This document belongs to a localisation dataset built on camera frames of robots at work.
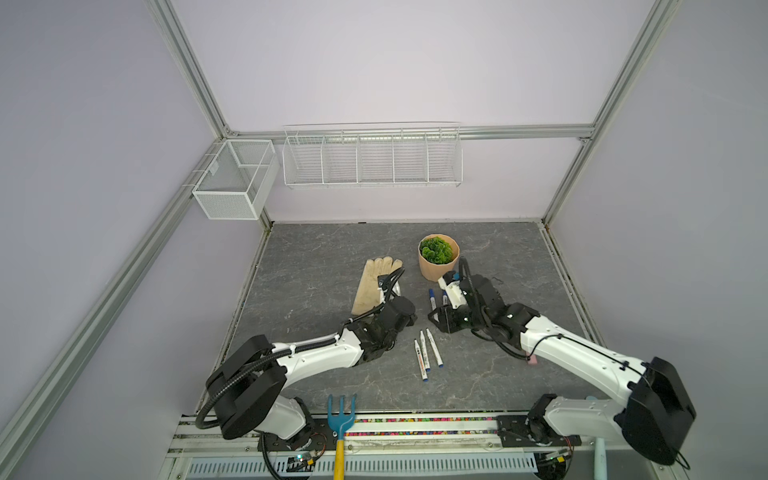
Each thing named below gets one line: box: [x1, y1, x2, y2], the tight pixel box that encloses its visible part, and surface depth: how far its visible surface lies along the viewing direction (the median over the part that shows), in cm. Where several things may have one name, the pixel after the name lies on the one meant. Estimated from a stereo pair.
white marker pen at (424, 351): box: [420, 329, 431, 372], surface depth 88 cm
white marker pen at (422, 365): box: [414, 338, 429, 382], surface depth 86 cm
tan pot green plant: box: [417, 233, 461, 282], surface depth 101 cm
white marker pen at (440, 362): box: [426, 328, 444, 368], surface depth 88 cm
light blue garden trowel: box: [594, 437, 608, 480], surface depth 70 cm
